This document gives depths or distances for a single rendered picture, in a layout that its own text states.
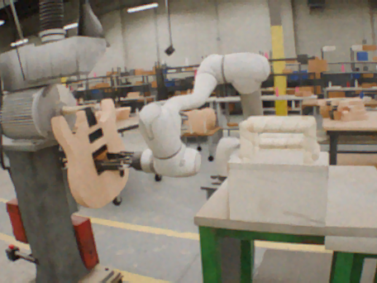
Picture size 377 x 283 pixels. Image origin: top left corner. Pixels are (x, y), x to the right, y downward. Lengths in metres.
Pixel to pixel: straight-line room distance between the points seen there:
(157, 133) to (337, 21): 11.48
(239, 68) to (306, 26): 10.81
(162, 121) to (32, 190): 0.87
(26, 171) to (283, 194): 1.18
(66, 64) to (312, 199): 0.93
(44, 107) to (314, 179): 1.08
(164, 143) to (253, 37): 11.44
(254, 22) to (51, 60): 11.40
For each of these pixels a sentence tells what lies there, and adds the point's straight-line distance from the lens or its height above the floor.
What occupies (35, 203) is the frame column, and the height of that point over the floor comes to 0.82.
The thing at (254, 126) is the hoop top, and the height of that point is 1.20.
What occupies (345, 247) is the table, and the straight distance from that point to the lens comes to 0.88.
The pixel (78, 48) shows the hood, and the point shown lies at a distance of 1.14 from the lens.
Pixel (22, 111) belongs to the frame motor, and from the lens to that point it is 1.47.
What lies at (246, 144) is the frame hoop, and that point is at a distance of 0.81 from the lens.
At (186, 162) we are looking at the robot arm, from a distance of 1.00.
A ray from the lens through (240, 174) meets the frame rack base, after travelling 0.83.
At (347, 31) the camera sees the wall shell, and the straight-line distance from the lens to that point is 12.16.
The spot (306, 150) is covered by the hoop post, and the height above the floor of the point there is 1.14.
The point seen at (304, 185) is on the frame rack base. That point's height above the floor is 1.05.
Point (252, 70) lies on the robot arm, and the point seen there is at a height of 1.35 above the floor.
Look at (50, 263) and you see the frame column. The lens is 1.74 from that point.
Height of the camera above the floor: 1.33
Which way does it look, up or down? 12 degrees down
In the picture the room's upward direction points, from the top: 4 degrees counter-clockwise
